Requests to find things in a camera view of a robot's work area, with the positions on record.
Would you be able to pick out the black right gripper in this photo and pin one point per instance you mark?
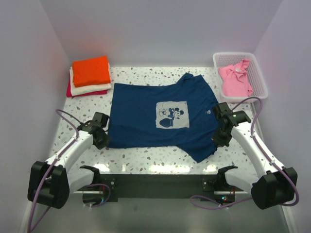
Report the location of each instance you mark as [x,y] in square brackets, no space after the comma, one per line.
[219,141]

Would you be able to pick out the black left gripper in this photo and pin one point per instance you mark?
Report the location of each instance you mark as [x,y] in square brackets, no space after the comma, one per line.
[104,143]

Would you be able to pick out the navy blue printed t-shirt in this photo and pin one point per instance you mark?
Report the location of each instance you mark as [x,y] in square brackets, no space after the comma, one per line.
[178,115]

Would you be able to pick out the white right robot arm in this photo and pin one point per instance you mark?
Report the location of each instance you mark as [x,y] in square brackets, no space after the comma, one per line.
[274,184]

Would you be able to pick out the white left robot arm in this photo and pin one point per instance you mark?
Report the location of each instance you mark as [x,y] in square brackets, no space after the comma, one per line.
[50,183]

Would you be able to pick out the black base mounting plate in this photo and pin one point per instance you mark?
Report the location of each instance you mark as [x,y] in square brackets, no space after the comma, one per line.
[158,186]

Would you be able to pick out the folded cream t-shirt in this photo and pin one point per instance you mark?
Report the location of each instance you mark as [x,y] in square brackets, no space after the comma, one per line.
[75,91]

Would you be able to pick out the pink polo shirt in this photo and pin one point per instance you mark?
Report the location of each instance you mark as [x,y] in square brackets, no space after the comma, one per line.
[235,80]

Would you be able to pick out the folded magenta t-shirt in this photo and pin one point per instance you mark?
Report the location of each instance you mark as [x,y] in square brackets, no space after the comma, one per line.
[68,94]

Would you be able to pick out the white plastic mesh basket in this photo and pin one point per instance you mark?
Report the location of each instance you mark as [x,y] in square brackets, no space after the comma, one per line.
[255,77]

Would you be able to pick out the folded orange t-shirt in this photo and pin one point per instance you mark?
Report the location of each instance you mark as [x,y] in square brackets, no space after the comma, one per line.
[94,71]

